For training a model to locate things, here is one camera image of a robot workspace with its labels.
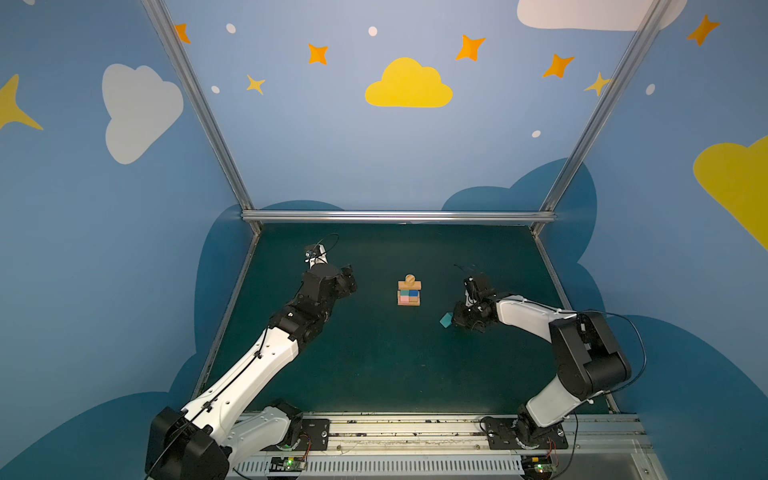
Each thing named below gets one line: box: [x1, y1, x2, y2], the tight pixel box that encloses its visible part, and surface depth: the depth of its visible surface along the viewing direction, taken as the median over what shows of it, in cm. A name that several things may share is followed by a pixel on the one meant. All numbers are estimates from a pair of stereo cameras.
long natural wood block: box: [398, 281, 421, 290], surface depth 98 cm
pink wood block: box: [398, 296, 420, 305], surface depth 100 cm
